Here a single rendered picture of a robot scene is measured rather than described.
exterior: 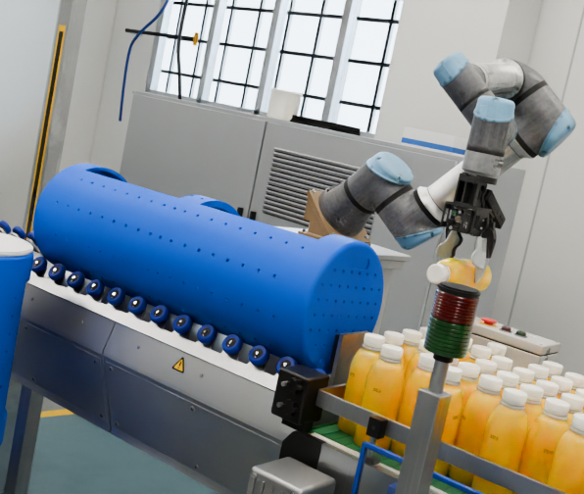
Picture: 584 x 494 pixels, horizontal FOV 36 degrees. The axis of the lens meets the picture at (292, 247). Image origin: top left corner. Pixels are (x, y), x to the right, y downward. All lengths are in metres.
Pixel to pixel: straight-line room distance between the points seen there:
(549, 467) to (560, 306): 3.19
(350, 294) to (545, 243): 2.95
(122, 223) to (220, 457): 0.57
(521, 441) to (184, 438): 0.81
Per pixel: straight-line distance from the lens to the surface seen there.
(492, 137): 1.81
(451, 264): 1.80
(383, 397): 1.63
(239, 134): 4.36
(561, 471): 1.50
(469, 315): 1.32
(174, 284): 1.99
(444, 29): 4.90
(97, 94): 7.61
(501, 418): 1.53
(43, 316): 2.34
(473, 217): 1.80
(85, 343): 2.21
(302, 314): 1.76
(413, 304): 3.61
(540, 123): 2.26
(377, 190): 2.36
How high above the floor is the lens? 1.44
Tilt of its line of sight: 8 degrees down
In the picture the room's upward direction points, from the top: 12 degrees clockwise
